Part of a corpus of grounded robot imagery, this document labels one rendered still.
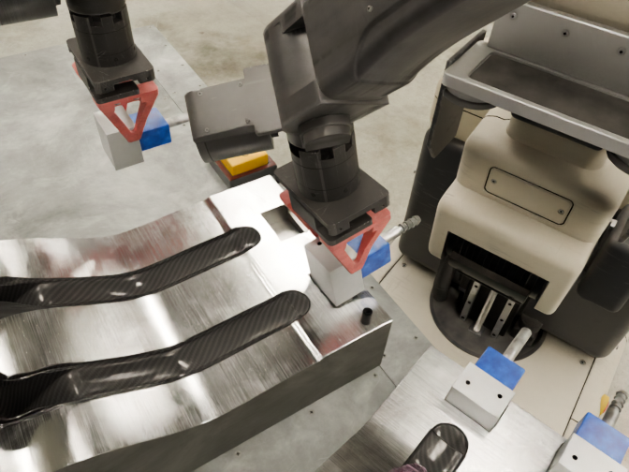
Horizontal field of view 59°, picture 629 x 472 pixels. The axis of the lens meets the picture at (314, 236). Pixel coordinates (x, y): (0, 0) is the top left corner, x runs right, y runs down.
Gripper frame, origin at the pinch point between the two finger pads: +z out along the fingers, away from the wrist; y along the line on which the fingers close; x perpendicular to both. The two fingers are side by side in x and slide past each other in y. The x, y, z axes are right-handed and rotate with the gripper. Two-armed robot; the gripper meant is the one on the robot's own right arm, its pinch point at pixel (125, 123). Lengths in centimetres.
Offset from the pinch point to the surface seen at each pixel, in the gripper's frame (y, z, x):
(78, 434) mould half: 33.8, 2.3, -16.2
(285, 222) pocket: 16.3, 9.0, 12.8
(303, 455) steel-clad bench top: 40.4, 15.2, 1.0
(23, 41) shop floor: -220, 96, 9
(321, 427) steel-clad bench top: 38.9, 15.2, 4.1
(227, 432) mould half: 36.1, 10.9, -5.0
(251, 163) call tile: 0.7, 12.3, 16.3
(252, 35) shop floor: -177, 97, 108
